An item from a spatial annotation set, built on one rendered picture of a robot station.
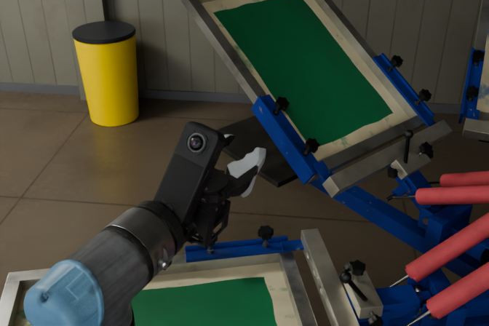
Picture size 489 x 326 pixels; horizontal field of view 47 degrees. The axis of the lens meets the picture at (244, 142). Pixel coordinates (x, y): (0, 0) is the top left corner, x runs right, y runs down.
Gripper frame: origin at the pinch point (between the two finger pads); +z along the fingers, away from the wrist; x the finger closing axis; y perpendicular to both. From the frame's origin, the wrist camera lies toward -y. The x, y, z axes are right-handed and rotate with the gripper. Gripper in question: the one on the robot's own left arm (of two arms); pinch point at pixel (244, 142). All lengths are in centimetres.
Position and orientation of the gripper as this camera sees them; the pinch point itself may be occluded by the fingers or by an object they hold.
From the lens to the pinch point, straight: 76.4
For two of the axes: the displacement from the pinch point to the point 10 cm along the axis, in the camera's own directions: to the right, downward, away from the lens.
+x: 8.5, 3.7, -3.7
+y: -1.2, 8.3, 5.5
